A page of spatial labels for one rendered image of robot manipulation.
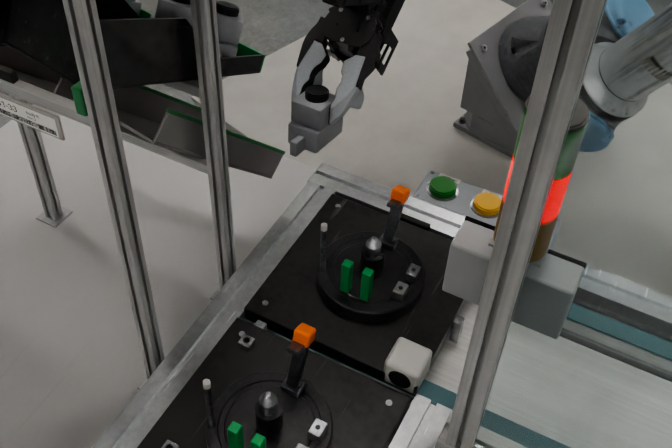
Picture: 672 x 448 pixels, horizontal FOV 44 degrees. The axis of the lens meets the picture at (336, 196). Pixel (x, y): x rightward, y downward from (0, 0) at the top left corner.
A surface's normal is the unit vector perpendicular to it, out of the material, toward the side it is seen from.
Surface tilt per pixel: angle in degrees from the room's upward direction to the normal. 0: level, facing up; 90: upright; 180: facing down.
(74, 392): 0
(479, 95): 90
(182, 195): 0
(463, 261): 90
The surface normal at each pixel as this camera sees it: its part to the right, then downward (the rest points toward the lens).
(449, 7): 0.04, -0.71
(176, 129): 0.79, 0.45
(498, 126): -0.66, 0.51
